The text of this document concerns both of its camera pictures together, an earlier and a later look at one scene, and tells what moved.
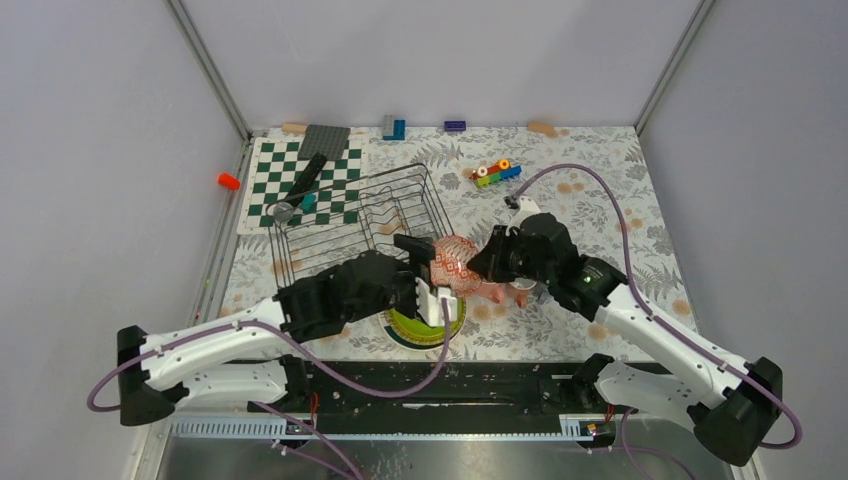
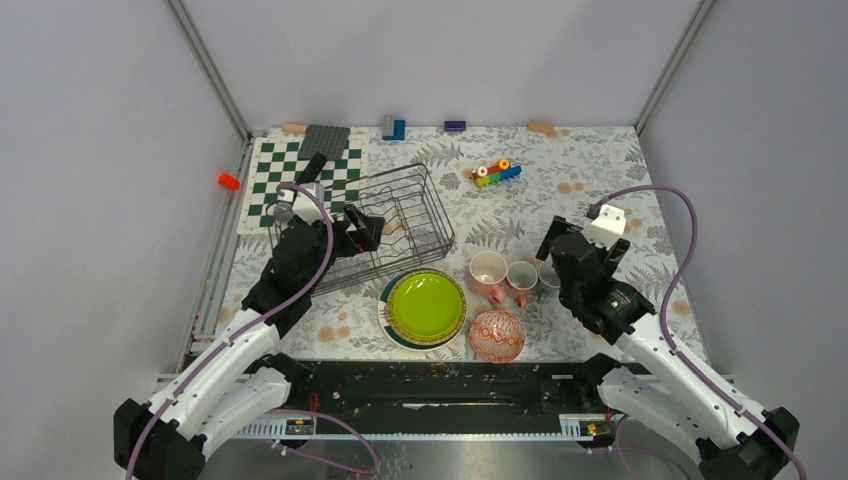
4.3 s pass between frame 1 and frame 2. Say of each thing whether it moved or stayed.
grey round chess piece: stayed
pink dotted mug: stayed
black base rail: stayed
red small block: stayed
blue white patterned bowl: moved
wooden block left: stayed
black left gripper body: moved
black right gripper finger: moved
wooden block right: stayed
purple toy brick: stayed
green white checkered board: stayed
